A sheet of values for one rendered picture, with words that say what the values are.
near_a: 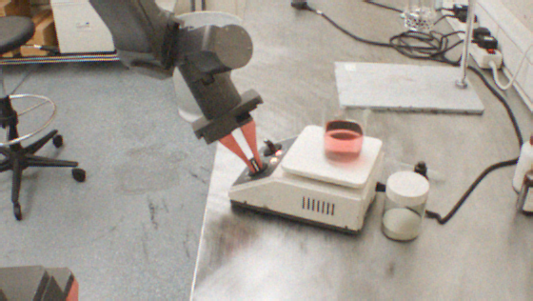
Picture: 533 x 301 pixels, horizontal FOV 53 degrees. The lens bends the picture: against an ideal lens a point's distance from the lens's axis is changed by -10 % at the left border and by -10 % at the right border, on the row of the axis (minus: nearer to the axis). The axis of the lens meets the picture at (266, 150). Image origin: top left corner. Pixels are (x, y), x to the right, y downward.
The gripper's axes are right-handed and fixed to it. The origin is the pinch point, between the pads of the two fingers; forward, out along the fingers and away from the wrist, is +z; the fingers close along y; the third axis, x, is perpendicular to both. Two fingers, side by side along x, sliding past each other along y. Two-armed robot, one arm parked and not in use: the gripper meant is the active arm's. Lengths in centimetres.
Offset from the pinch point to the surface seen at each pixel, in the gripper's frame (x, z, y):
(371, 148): -3.5, 5.4, 15.5
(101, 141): 166, 11, -50
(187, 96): 168, 13, -8
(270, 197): -3.4, 4.3, -0.4
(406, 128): 16.4, 13.8, 27.7
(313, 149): -2.2, 1.6, 8.2
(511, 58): 31, 19, 63
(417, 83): 31, 12, 38
